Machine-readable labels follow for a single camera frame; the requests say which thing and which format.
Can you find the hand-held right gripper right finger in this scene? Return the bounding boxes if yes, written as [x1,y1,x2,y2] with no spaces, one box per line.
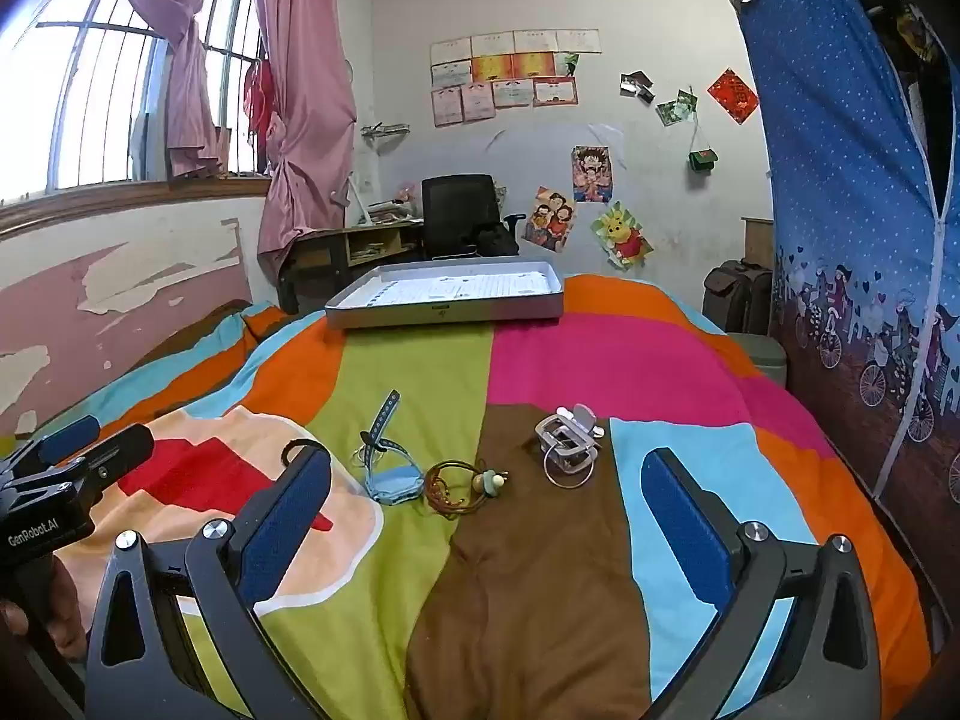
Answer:
[640,448,882,720]

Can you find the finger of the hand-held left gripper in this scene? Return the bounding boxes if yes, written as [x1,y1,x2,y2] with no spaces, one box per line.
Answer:
[15,424,156,500]
[7,414,102,470]

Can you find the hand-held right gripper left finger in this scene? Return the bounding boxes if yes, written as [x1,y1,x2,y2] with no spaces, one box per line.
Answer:
[85,446,335,720]

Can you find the light blue glasses frame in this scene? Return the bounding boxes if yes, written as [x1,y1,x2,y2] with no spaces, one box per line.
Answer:
[352,388,425,505]

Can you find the brown cord necklace with bead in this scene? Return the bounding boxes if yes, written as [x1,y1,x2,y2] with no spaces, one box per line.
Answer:
[424,460,512,520]

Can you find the grey metal tray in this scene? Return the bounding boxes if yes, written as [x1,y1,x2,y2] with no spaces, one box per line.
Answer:
[324,259,565,331]

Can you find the person's left hand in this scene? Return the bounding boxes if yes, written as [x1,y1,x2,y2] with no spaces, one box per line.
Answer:
[0,561,89,665]

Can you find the thin silver bangle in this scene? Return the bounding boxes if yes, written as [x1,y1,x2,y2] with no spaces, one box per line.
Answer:
[543,444,598,490]

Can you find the colourful patchwork blanket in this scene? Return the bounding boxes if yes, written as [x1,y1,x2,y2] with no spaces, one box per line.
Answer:
[0,274,935,720]

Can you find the pale green bin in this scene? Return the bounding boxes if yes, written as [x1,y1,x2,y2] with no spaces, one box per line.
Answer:
[726,331,788,387]

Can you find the dark brown suitcase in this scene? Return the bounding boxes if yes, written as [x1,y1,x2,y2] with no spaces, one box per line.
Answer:
[703,259,775,335]

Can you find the wooden desk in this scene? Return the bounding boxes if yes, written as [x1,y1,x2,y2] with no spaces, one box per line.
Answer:
[277,217,428,316]

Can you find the wooden cabinet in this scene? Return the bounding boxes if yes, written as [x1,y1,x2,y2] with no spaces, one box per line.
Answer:
[742,217,775,265]

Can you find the yellow bear poster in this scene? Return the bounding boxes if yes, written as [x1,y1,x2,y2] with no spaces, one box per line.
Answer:
[590,200,655,271]

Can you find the pile of desk papers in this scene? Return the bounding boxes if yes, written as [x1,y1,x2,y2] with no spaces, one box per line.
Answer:
[360,195,421,226]

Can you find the white desk lamp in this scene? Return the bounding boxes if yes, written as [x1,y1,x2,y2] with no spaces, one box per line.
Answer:
[330,176,368,226]

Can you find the family cartoon poster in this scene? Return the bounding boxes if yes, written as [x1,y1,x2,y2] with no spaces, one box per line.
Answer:
[523,185,578,252]

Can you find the black bag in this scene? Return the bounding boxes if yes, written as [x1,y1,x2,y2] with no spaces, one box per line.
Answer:
[476,223,520,257]

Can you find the black office chair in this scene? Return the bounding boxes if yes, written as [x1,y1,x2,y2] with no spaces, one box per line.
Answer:
[420,174,526,262]

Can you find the knotted pink curtain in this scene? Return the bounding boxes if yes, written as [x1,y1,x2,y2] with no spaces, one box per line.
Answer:
[120,0,230,177]

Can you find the anime cartoon poster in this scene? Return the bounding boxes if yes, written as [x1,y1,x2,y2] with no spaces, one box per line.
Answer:
[571,145,614,205]

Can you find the small green hanging bag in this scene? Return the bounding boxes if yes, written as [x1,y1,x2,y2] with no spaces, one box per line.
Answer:
[687,116,719,172]

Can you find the long pink curtain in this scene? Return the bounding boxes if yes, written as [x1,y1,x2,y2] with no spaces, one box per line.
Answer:
[253,0,359,271]

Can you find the red hanging cloth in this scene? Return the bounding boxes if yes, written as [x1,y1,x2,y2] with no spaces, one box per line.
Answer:
[241,56,278,155]

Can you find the blue dotted wardrobe cover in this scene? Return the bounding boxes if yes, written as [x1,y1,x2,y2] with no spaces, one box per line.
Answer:
[731,0,960,511]

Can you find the red diamond paper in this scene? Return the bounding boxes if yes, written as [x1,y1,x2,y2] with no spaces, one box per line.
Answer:
[706,67,760,125]

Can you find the hanging dark clothes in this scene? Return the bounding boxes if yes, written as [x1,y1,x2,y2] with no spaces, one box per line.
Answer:
[851,0,942,68]

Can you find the silver hair clip with ring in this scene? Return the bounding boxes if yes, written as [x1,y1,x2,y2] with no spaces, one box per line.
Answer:
[534,403,607,472]

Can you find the green wall photos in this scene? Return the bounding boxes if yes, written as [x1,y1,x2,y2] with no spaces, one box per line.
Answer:
[655,90,700,127]

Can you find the group of wall certificates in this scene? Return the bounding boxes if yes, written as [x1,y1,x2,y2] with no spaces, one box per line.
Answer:
[429,28,603,128]

